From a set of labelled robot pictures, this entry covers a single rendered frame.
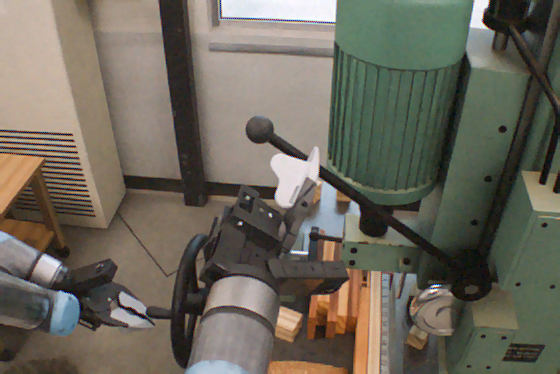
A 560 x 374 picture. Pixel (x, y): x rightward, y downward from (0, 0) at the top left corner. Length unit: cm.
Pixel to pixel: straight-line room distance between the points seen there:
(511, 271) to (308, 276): 28
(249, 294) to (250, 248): 8
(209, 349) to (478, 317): 45
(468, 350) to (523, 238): 23
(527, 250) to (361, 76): 31
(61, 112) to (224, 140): 73
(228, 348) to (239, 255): 12
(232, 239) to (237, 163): 191
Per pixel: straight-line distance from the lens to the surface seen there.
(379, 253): 92
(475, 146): 75
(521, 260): 73
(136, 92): 240
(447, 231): 84
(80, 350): 216
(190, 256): 104
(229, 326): 50
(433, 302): 86
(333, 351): 96
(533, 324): 99
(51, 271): 105
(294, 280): 59
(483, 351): 86
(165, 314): 104
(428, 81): 68
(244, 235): 59
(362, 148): 73
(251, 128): 63
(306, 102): 224
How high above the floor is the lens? 170
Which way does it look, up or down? 39 degrees down
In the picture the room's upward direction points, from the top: straight up
